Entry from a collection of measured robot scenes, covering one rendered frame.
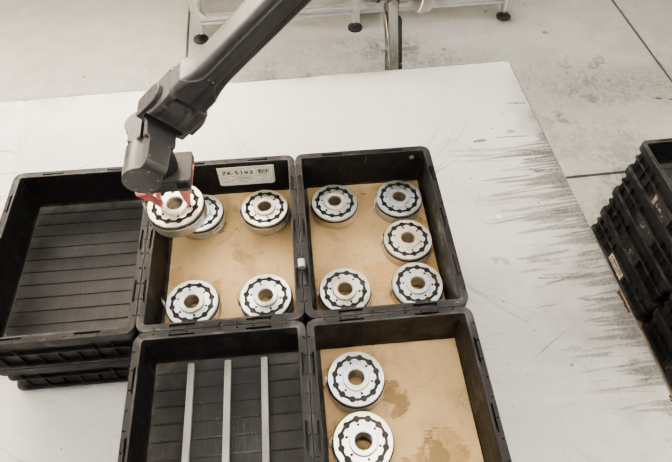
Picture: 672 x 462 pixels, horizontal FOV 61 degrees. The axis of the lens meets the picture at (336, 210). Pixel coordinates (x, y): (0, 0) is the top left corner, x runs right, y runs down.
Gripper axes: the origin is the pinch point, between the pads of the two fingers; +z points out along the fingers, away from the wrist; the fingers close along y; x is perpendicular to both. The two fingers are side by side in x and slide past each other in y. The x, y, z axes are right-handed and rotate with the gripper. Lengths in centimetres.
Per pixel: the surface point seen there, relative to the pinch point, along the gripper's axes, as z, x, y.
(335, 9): 94, 195, 43
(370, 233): 22.2, 4.6, 37.0
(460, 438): 22, -40, 47
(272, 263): 21.8, -1.4, 15.4
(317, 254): 22.0, 0.1, 25.0
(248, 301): 18.7, -11.6, 10.9
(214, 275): 21.6, -3.3, 3.4
